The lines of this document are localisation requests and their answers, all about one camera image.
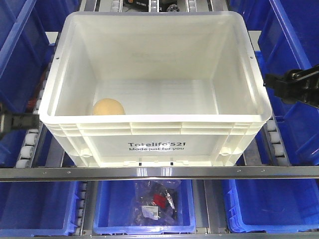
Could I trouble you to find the white roller track right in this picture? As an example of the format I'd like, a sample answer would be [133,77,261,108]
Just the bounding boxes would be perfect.
[255,112,291,166]

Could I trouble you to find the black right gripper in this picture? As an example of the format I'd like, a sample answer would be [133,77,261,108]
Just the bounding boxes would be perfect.
[264,65,319,108]

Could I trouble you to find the white plastic Totelife tote box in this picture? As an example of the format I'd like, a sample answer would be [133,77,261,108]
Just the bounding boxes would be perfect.
[38,11,272,167]

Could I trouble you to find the blue bin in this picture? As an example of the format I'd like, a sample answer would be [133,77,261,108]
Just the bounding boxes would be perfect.
[222,179,319,234]
[93,180,196,235]
[0,181,83,237]
[228,0,319,165]
[0,0,80,167]

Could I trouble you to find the bagged black parts with label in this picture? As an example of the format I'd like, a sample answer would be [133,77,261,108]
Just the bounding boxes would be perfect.
[131,180,181,226]

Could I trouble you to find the blue bin upper right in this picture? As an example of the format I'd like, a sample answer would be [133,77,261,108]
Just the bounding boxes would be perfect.
[228,0,319,165]

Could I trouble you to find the cream bread roll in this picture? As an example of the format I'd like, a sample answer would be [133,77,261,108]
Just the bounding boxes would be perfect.
[92,98,125,116]

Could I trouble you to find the blue bin lower right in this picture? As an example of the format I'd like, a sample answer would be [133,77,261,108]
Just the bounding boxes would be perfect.
[222,179,319,234]

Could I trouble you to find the white roller track left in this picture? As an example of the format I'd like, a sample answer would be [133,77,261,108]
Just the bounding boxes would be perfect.
[14,54,54,168]

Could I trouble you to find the blue bin lower centre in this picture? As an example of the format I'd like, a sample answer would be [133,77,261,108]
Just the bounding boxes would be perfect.
[93,180,196,235]

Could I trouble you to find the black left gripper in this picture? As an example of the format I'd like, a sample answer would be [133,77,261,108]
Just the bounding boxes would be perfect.
[0,103,40,139]

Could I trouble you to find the blue bin lower left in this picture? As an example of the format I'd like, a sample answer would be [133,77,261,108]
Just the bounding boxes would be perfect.
[0,181,83,237]

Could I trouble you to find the white roller track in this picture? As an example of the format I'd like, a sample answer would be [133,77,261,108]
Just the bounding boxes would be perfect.
[14,54,54,168]
[255,112,291,166]

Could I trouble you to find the blue bin upper left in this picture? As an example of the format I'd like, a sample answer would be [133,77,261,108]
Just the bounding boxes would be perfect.
[0,0,80,167]

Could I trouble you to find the metal shelf front rail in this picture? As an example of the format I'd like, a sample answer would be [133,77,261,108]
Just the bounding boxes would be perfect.
[0,166,319,182]

